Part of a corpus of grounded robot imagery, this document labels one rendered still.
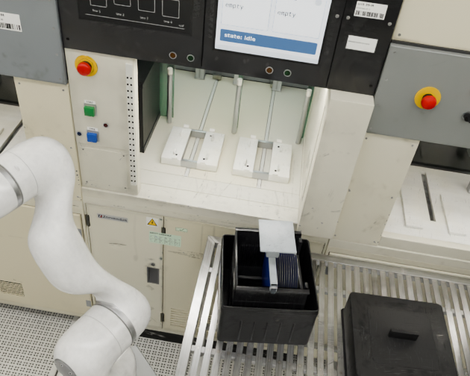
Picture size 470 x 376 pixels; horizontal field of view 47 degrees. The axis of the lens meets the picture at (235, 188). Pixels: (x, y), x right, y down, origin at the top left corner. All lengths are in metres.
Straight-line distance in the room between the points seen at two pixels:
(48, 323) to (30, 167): 1.66
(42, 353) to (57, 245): 1.52
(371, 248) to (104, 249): 1.00
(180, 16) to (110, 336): 0.82
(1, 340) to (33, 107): 1.21
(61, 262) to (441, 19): 1.06
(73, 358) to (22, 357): 1.43
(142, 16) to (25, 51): 0.37
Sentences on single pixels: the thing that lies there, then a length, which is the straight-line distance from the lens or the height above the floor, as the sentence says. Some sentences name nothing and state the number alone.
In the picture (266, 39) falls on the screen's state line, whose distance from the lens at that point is 1.47.
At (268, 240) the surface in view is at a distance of 1.48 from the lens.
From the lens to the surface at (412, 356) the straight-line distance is 1.64.
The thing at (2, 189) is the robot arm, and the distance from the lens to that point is 1.02.
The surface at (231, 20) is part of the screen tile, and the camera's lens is 1.46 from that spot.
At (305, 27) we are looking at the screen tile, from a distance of 1.45.
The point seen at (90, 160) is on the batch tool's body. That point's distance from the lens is 1.85.
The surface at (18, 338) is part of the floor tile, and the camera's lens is 2.64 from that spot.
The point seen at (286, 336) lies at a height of 0.80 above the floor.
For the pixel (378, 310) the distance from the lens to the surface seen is 1.70.
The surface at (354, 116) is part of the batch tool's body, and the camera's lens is 1.52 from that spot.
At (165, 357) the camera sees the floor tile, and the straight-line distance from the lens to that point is 2.50.
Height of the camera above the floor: 2.15
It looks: 41 degrees down
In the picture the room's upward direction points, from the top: 7 degrees clockwise
